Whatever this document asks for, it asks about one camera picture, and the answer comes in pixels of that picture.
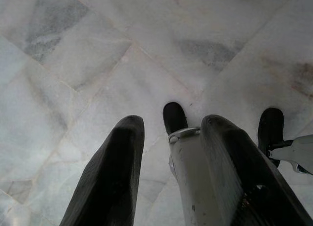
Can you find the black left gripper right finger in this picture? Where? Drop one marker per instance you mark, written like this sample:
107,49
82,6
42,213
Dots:
249,167

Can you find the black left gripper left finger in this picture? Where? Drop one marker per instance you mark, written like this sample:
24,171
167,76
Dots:
115,167

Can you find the black robot right foot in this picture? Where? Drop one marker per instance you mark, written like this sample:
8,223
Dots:
270,128

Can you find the black robot foot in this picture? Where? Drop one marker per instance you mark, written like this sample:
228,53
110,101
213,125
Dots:
270,128
174,118

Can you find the silver robot right leg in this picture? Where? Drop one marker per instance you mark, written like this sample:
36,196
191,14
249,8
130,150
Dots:
296,150

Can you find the silver robot leg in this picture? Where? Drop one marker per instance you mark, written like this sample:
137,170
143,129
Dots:
296,150
185,167

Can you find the silver robot left leg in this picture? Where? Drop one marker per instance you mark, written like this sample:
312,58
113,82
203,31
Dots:
185,167

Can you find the black robot left foot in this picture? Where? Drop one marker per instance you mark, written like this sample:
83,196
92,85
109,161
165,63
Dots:
174,118

